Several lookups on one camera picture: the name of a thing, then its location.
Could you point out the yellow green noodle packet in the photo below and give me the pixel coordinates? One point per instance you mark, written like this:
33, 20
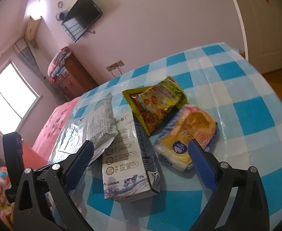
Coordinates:
155, 105

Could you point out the yellow tissue packet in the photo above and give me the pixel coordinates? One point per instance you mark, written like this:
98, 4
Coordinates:
177, 149

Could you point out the blue white checkered tablecloth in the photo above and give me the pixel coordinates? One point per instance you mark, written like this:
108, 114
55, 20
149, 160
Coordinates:
227, 89

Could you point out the pink printed bed blanket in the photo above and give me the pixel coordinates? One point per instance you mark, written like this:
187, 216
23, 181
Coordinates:
56, 122

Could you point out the round wall ornament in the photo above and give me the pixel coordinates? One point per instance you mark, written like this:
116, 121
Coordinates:
59, 4

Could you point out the brown wooden cabinet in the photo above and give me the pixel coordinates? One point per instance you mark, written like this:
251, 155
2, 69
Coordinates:
76, 77

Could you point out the dark wall ornament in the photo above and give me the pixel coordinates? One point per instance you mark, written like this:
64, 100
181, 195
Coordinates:
63, 15

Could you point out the black wall television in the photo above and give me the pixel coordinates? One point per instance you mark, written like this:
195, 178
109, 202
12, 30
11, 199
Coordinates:
80, 16

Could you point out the wall air conditioner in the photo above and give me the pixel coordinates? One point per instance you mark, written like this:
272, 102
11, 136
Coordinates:
32, 28

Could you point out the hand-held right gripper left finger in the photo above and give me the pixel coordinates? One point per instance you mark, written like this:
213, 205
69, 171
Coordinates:
79, 161

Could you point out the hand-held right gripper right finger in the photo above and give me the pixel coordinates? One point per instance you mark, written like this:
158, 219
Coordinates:
201, 166

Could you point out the white door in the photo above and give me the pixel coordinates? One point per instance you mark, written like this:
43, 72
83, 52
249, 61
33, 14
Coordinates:
263, 28

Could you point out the silver white foil packet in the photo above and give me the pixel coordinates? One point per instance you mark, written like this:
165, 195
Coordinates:
100, 122

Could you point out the white navy milk carton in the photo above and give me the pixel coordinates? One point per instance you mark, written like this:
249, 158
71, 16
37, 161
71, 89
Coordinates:
124, 154

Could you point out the grey checked curtain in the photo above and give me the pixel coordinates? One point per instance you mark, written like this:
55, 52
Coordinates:
30, 57

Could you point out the window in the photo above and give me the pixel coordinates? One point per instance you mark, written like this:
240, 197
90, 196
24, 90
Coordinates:
8, 93

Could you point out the wall socket strip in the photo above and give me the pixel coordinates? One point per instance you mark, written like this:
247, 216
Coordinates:
114, 66

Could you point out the folded pink blue blanket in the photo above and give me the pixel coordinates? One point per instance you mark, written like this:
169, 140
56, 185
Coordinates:
58, 62

